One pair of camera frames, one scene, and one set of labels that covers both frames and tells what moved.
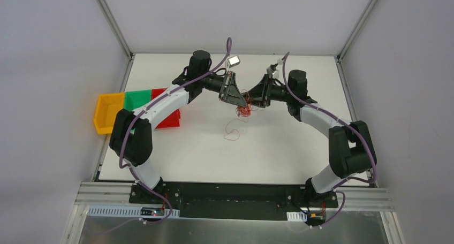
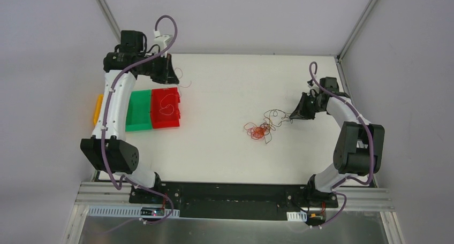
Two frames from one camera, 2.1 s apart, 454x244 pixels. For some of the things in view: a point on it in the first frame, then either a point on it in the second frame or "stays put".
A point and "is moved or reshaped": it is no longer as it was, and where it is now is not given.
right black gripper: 266,91 → 307,106
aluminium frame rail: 91,193 stays put
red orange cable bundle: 245,111 → 258,132
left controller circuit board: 152,211 stays put
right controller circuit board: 315,219 stays put
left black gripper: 226,86 → 167,69
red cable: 232,130 is moved or reshaped
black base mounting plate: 230,200 stays put
